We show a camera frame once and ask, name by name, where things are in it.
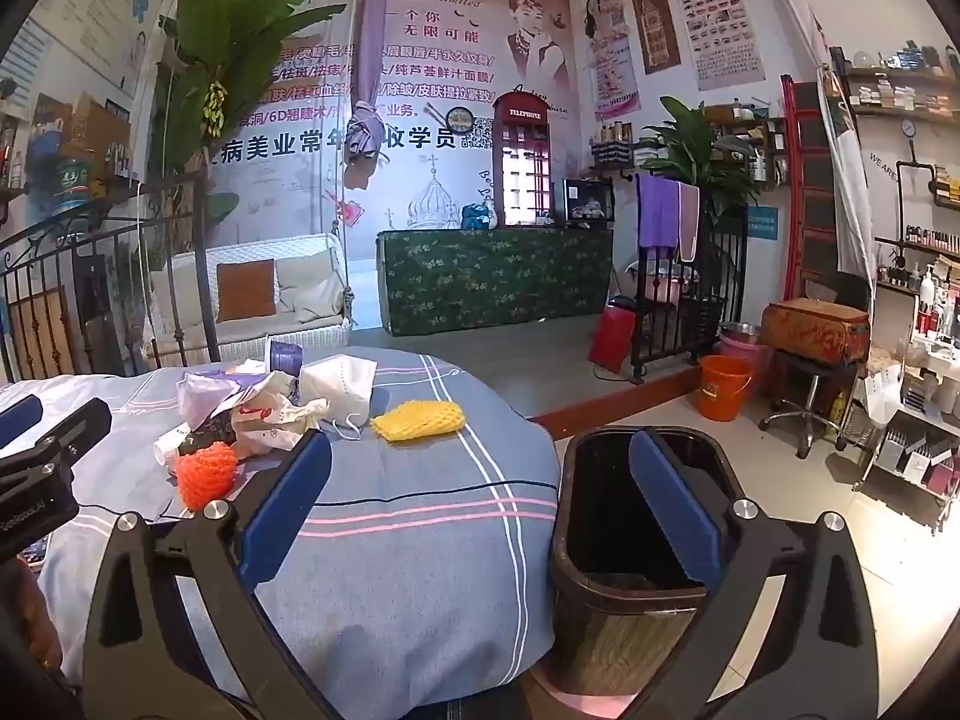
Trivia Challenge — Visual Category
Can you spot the black iron railing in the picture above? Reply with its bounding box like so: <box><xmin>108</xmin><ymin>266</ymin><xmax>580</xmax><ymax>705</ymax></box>
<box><xmin>0</xmin><ymin>172</ymin><xmax>222</xmax><ymax>383</ymax></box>

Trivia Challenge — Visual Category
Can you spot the orange bucket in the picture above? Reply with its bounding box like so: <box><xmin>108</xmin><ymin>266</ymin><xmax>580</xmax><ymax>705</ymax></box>
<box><xmin>697</xmin><ymin>355</ymin><xmax>755</xmax><ymax>422</ymax></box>

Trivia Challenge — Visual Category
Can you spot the beige cushion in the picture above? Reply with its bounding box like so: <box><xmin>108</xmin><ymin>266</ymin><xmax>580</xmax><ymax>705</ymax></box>
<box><xmin>274</xmin><ymin>251</ymin><xmax>346</xmax><ymax>323</ymax></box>

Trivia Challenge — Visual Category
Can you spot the orange peel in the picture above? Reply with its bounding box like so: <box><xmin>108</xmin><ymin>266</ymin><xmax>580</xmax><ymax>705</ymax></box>
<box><xmin>176</xmin><ymin>441</ymin><xmax>239</xmax><ymax>511</ymax></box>

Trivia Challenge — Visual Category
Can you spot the small shelf with bottles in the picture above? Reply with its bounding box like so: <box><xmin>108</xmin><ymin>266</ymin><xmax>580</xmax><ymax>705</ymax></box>
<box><xmin>589</xmin><ymin>118</ymin><xmax>638</xmax><ymax>173</ymax></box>

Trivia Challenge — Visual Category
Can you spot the wall poster with tower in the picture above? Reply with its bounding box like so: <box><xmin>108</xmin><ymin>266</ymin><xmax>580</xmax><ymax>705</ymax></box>
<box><xmin>626</xmin><ymin>0</ymin><xmax>682</xmax><ymax>76</ymax></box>

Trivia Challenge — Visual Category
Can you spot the white cosmetics cart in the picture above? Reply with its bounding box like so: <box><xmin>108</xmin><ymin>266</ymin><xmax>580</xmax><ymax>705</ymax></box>
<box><xmin>855</xmin><ymin>330</ymin><xmax>960</xmax><ymax>533</ymax></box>

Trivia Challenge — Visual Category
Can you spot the red phone booth cabinet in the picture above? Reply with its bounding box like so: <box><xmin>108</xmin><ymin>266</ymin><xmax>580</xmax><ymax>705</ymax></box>
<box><xmin>491</xmin><ymin>90</ymin><xmax>552</xmax><ymax>230</ymax></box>

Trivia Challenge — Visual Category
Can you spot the black metal rack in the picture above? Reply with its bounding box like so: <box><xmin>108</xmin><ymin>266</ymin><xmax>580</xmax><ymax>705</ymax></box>
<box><xmin>628</xmin><ymin>202</ymin><xmax>749</xmax><ymax>383</ymax></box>

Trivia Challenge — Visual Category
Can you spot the large wall poster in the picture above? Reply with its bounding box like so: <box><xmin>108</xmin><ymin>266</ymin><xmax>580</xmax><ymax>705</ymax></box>
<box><xmin>202</xmin><ymin>0</ymin><xmax>601</xmax><ymax>293</ymax></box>

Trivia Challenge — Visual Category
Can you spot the pink basin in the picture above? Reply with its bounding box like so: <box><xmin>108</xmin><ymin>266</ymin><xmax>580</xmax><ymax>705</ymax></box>
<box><xmin>718</xmin><ymin>334</ymin><xmax>773</xmax><ymax>383</ymax></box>

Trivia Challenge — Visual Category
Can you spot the purple towel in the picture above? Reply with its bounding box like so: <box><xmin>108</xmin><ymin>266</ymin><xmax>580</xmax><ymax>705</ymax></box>
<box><xmin>637</xmin><ymin>174</ymin><xmax>682</xmax><ymax>250</ymax></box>

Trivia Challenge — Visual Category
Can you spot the cardboard box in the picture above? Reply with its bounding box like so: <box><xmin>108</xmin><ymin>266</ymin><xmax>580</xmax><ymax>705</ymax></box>
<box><xmin>64</xmin><ymin>94</ymin><xmax>132</xmax><ymax>181</ymax></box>

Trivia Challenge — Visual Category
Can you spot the wall poster with woman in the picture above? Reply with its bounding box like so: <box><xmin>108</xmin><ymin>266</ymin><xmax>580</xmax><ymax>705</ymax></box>
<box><xmin>583</xmin><ymin>0</ymin><xmax>642</xmax><ymax>121</ymax></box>

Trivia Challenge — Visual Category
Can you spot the green patterned counter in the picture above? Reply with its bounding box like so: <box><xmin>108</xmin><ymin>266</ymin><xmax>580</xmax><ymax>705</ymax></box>
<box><xmin>376</xmin><ymin>227</ymin><xmax>614</xmax><ymax>337</ymax></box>

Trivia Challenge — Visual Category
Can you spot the white wall chart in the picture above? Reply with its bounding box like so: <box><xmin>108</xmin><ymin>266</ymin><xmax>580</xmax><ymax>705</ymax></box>
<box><xmin>30</xmin><ymin>0</ymin><xmax>177</xmax><ymax>98</ymax></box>

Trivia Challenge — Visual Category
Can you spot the white roll banner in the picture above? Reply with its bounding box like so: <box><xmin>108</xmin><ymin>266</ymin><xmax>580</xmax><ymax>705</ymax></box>
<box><xmin>817</xmin><ymin>64</ymin><xmax>878</xmax><ymax>301</ymax></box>

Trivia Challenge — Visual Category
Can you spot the orange cushion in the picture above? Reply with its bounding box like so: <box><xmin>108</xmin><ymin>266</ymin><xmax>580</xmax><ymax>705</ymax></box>
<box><xmin>216</xmin><ymin>260</ymin><xmax>278</xmax><ymax>323</ymax></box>

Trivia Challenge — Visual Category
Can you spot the white face mask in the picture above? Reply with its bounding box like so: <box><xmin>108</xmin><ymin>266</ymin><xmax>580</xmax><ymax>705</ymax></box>
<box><xmin>300</xmin><ymin>356</ymin><xmax>378</xmax><ymax>442</ymax></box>

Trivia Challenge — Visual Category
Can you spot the brown patterned case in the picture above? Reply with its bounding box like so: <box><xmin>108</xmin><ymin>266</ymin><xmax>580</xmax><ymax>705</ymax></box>
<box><xmin>761</xmin><ymin>298</ymin><xmax>872</xmax><ymax>368</ymax></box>

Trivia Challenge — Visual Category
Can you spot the yellow foam fruit net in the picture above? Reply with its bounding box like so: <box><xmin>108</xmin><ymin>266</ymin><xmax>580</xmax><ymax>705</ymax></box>
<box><xmin>371</xmin><ymin>399</ymin><xmax>466</xmax><ymax>442</ymax></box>

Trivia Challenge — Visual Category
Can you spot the white wicker swing sofa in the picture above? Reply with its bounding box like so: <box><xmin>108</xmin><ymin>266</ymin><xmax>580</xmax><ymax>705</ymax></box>
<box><xmin>142</xmin><ymin>232</ymin><xmax>353</xmax><ymax>368</ymax></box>

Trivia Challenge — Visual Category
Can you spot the wooden pipe wall shelf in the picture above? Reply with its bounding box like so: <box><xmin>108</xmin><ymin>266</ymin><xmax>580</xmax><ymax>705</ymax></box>
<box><xmin>832</xmin><ymin>45</ymin><xmax>960</xmax><ymax>301</ymax></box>

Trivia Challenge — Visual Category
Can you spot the red ladder shelf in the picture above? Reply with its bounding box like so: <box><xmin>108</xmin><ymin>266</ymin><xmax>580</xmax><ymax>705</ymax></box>
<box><xmin>780</xmin><ymin>75</ymin><xmax>837</xmax><ymax>301</ymax></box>

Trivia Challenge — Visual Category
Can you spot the rolling stool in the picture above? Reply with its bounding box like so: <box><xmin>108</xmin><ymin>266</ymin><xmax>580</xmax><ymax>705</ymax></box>
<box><xmin>757</xmin><ymin>356</ymin><xmax>856</xmax><ymax>458</ymax></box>

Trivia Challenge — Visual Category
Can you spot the small white tube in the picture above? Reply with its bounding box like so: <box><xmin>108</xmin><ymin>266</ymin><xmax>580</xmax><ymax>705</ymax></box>
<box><xmin>152</xmin><ymin>424</ymin><xmax>192</xmax><ymax>466</ymax></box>

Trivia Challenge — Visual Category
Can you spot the white bag red print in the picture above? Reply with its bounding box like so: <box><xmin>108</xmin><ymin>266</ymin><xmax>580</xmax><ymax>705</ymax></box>
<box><xmin>229</xmin><ymin>371</ymin><xmax>331</xmax><ymax>458</ymax></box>

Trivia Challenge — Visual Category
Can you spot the wall poster with eyebrow chart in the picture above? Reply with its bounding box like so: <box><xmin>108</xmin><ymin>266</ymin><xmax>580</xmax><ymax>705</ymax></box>
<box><xmin>664</xmin><ymin>0</ymin><xmax>766</xmax><ymax>91</ymax></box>

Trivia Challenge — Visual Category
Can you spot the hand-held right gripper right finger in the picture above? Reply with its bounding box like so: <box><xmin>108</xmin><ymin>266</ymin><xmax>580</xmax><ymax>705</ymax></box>
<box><xmin>628</xmin><ymin>426</ymin><xmax>880</xmax><ymax>720</ymax></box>

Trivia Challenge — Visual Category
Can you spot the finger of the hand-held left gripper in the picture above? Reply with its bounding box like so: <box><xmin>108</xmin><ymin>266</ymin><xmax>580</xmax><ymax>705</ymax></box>
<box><xmin>0</xmin><ymin>394</ymin><xmax>44</xmax><ymax>451</ymax></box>
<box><xmin>0</xmin><ymin>397</ymin><xmax>113</xmax><ymax>481</ymax></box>

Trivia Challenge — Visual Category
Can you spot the green potted plant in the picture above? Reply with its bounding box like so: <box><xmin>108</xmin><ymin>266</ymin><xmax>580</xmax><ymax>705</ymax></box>
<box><xmin>641</xmin><ymin>96</ymin><xmax>781</xmax><ymax>226</ymax></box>

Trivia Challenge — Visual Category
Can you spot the white crumpled tissue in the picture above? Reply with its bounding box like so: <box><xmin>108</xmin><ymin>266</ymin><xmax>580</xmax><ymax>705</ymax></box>
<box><xmin>176</xmin><ymin>373</ymin><xmax>241</xmax><ymax>428</ymax></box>

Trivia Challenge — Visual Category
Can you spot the pink towel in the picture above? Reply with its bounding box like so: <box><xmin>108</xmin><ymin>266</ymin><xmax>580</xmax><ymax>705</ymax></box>
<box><xmin>675</xmin><ymin>181</ymin><xmax>702</xmax><ymax>263</ymax></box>

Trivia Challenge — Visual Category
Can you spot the purple paper cup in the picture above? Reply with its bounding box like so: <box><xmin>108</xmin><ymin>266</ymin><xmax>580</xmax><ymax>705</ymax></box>
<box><xmin>266</xmin><ymin>340</ymin><xmax>305</xmax><ymax>376</ymax></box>

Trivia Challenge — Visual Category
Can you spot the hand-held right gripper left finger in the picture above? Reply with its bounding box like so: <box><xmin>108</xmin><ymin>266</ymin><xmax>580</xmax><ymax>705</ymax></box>
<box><xmin>81</xmin><ymin>427</ymin><xmax>335</xmax><ymax>720</ymax></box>

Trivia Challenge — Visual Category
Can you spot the dark brown trash bin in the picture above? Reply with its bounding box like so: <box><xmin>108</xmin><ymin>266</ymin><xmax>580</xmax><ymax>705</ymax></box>
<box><xmin>547</xmin><ymin>426</ymin><xmax>751</xmax><ymax>698</ymax></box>

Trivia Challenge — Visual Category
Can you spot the white cushion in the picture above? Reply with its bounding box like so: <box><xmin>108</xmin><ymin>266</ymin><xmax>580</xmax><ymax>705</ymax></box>
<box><xmin>171</xmin><ymin>251</ymin><xmax>222</xmax><ymax>331</ymax></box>

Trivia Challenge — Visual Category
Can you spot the black framed picture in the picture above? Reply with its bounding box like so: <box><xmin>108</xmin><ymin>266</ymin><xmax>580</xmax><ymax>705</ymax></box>
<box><xmin>562</xmin><ymin>178</ymin><xmax>616</xmax><ymax>226</ymax></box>

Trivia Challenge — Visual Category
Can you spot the tall banana plant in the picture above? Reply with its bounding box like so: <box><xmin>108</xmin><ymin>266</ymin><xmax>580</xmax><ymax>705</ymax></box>
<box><xmin>146</xmin><ymin>0</ymin><xmax>350</xmax><ymax>271</ymax></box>

